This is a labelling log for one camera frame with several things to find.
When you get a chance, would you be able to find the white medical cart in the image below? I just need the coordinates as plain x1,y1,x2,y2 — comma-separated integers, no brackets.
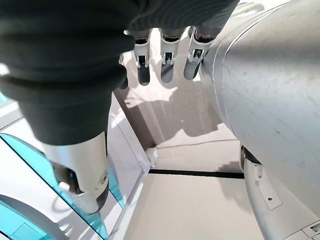
0,62,159,240

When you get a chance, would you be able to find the blue white cart drawer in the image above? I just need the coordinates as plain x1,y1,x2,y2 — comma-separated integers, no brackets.
0,132,126,240

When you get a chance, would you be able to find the cart caster wheel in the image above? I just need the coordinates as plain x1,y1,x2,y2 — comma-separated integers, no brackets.
146,147,158,169

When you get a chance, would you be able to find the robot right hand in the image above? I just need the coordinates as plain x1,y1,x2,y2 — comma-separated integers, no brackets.
0,0,241,216

